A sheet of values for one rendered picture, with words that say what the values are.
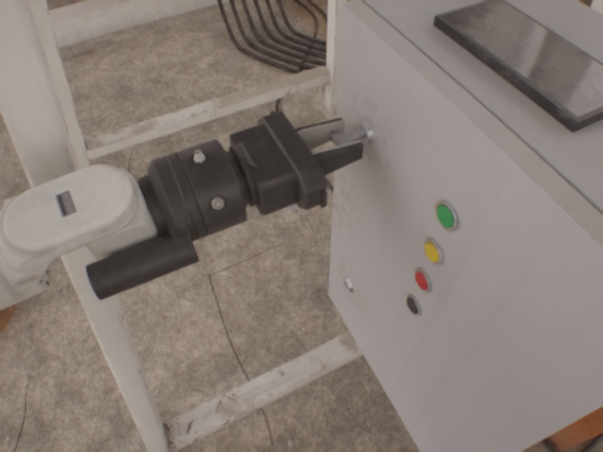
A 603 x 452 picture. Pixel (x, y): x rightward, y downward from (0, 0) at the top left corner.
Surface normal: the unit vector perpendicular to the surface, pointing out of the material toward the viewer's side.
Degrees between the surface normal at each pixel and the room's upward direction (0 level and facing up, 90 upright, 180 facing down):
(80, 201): 10
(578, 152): 0
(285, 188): 90
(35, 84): 87
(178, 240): 20
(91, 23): 90
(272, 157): 0
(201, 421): 0
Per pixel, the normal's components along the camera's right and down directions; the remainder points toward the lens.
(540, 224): -0.90, 0.36
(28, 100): 0.44, 0.68
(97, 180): 0.05, -0.47
